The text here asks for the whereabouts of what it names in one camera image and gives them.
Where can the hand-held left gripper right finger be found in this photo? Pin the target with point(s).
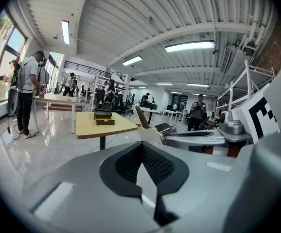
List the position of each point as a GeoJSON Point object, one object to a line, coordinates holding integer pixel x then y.
{"type": "Point", "coordinates": [203, 183]}

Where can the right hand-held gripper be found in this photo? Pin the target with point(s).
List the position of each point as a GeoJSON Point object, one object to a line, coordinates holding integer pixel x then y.
{"type": "Point", "coordinates": [242, 115]}

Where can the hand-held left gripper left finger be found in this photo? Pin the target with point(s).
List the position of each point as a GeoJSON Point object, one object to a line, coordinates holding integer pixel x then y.
{"type": "Point", "coordinates": [82, 190]}

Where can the black tray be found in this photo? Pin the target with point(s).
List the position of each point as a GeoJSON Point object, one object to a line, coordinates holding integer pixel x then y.
{"type": "Point", "coordinates": [104, 119]}

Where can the small white table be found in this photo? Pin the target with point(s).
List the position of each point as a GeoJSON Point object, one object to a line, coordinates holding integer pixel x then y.
{"type": "Point", "coordinates": [174, 113]}

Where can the round white table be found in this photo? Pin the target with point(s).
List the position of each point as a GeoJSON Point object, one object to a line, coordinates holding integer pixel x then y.
{"type": "Point", "coordinates": [150, 109]}

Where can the yellow table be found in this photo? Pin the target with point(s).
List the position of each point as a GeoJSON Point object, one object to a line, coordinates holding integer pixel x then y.
{"type": "Point", "coordinates": [87, 126]}

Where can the white shelving rack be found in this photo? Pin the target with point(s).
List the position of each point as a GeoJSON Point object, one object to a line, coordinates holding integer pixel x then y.
{"type": "Point", "coordinates": [247, 79]}
{"type": "Point", "coordinates": [94, 91]}

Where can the ceiling light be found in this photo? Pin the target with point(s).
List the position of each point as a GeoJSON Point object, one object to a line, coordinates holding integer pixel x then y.
{"type": "Point", "coordinates": [190, 46]}
{"type": "Point", "coordinates": [65, 32]}
{"type": "Point", "coordinates": [132, 60]}

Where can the ceiling air conditioner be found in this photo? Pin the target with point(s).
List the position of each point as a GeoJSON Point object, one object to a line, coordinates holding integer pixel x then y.
{"type": "Point", "coordinates": [230, 59]}

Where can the wooden table with white legs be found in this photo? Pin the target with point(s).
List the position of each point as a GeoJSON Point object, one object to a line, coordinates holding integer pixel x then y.
{"type": "Point", "coordinates": [55, 98]}

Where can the black balcony railing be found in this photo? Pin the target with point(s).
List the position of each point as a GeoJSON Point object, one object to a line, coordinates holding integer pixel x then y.
{"type": "Point", "coordinates": [87, 69]}

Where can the large window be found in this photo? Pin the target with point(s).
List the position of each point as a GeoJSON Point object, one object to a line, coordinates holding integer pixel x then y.
{"type": "Point", "coordinates": [9, 47]}

